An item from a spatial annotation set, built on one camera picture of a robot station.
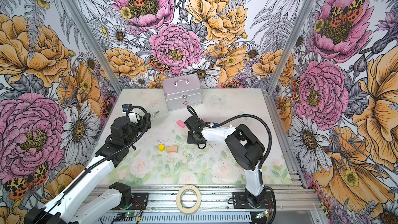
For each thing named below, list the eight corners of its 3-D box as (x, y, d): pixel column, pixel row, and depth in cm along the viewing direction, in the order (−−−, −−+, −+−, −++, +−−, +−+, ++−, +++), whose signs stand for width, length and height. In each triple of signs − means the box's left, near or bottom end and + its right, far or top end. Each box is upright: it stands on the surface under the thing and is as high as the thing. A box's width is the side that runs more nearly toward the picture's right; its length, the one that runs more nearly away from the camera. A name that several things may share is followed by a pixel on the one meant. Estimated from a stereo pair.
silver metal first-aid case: (168, 112, 111) (164, 95, 98) (165, 91, 125) (161, 73, 112) (202, 105, 115) (202, 88, 102) (195, 85, 129) (195, 68, 116)
